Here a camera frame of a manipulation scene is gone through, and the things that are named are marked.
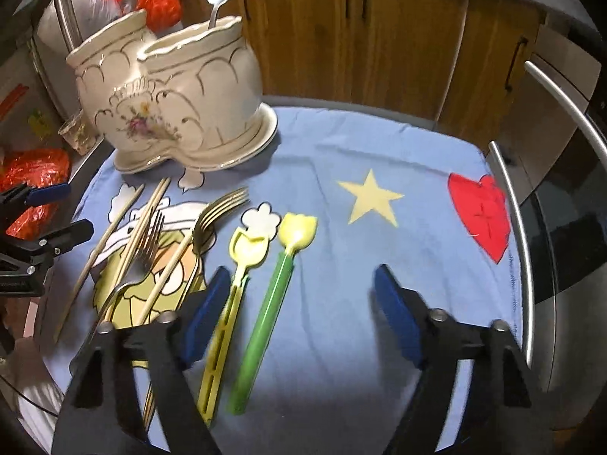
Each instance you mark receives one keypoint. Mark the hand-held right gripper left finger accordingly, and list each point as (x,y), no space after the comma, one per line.
(208,315)

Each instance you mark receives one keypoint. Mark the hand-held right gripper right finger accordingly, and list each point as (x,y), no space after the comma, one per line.
(397,315)

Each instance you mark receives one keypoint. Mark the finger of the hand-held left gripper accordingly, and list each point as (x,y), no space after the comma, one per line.
(61,238)
(47,194)

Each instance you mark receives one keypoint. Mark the yellow plastic tulip utensil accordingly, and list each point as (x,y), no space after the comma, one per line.
(216,379)

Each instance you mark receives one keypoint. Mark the silver metal fork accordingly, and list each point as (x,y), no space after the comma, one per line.
(149,241)

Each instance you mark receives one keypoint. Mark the gold metal fork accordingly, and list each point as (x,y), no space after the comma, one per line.
(213,218)

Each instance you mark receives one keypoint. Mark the cream floral ceramic utensil holder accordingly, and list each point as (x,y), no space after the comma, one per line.
(166,104)

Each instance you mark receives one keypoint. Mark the clear glass cup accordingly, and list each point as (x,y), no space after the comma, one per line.
(78,135)

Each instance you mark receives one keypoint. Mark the person's white clothing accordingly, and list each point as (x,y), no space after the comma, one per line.
(40,396)

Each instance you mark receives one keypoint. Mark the grey appliance with stickers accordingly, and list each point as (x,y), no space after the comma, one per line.
(28,71)

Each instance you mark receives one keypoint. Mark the blue cartoon printed cloth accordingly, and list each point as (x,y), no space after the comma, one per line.
(341,161)

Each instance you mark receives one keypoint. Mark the stainless oven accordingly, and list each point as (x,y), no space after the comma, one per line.
(569,256)

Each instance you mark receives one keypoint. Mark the white plastic bag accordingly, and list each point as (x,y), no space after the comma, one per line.
(90,7)

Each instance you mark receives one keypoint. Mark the wooden kitchen cabinet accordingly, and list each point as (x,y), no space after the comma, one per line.
(403,47)

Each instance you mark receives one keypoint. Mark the chrome curved rail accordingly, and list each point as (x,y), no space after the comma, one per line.
(64,4)

